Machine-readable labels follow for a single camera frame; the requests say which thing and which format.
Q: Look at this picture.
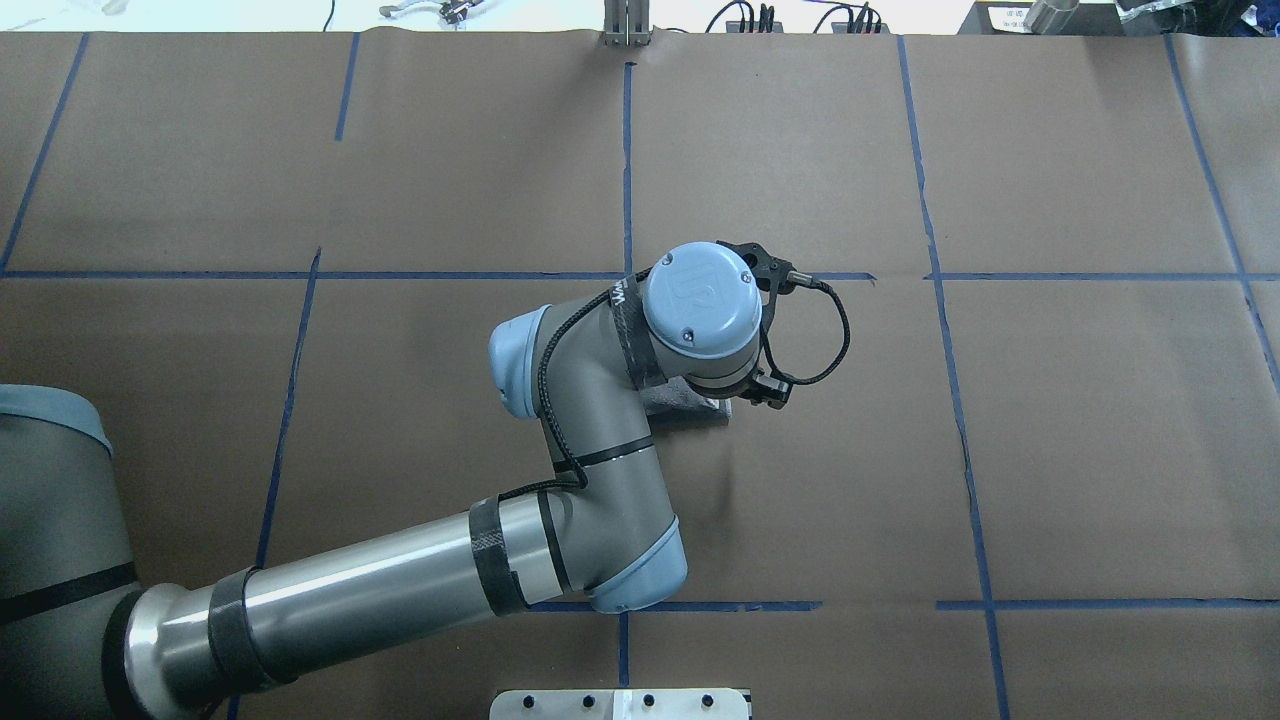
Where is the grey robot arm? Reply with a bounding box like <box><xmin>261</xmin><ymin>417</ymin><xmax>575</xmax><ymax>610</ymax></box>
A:
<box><xmin>3</xmin><ymin>242</ymin><xmax>824</xmax><ymax>719</ymax></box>

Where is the aluminium frame post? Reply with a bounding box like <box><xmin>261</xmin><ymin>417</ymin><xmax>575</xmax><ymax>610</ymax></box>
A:
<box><xmin>602</xmin><ymin>0</ymin><xmax>653</xmax><ymax>47</ymax></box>

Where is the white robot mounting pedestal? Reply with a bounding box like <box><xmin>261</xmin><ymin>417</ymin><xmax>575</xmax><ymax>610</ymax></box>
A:
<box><xmin>488</xmin><ymin>687</ymin><xmax>754</xmax><ymax>719</ymax></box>

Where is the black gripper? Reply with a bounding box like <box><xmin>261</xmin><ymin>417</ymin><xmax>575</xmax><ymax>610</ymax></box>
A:
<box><xmin>718</xmin><ymin>240</ymin><xmax>795</xmax><ymax>409</ymax></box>

